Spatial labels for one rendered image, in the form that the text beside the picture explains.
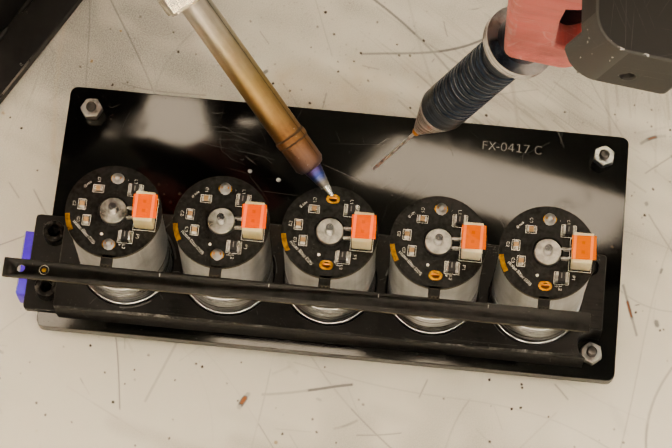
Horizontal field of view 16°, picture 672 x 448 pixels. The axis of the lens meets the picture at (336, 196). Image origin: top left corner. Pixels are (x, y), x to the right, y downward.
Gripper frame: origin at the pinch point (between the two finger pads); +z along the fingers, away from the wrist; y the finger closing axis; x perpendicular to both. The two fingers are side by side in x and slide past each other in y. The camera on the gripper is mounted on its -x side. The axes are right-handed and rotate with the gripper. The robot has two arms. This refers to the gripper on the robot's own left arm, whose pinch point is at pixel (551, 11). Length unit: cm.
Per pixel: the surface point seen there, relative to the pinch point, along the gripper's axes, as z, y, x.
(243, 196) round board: 13.9, -0.1, -2.3
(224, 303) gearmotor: 17.2, 1.8, -1.7
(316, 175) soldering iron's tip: 12.9, -0.6, -0.7
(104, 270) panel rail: 15.2, 2.1, -5.5
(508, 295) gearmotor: 12.9, 1.7, 4.7
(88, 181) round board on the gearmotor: 15.4, -0.3, -6.1
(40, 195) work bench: 21.9, -2.1, -6.0
